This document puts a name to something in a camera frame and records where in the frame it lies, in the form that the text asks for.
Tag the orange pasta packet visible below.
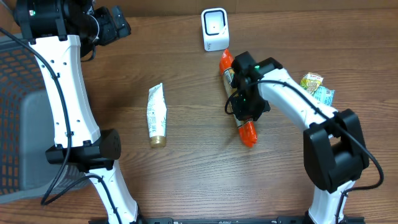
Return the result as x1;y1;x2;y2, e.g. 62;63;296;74
219;49;257;147

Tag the green juice carton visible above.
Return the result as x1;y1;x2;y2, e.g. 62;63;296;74
300;72;323;95

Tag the teal wipes packet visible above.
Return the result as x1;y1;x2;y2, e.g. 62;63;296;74
313;86;335;106

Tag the white cream tube gold cap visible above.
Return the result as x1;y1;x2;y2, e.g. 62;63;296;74
147;83;167;148

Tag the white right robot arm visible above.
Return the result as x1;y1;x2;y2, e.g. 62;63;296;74
226;52;384;223

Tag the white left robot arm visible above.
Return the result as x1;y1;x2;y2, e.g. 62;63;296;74
14;0;141;223

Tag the white barcode scanner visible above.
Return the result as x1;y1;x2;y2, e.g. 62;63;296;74
201;7;229;52

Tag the grey plastic shopping basket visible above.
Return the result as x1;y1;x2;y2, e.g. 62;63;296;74
0;34;91;205

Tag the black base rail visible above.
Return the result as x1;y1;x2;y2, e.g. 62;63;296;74
88;216;366;224

